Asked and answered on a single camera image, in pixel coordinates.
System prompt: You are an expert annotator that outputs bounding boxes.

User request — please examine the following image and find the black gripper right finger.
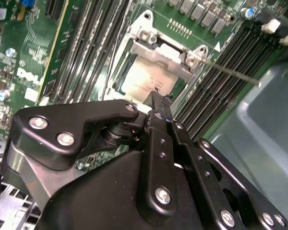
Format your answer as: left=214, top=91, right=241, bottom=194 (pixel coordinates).
left=161, top=94, right=288, bottom=230

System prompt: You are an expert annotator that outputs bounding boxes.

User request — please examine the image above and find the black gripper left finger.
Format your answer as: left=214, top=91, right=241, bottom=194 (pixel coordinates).
left=9, top=90, right=180, bottom=219

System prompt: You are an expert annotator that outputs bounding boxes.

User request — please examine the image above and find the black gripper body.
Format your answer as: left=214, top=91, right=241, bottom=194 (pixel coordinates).
left=38, top=150, right=216, bottom=230

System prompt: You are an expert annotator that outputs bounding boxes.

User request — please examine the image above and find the silver CPU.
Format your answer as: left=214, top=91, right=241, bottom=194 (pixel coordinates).
left=121, top=55, right=183, bottom=101

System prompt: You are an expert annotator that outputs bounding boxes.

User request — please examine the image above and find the metal socket cover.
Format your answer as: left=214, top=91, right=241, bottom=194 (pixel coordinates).
left=107, top=39, right=196, bottom=106

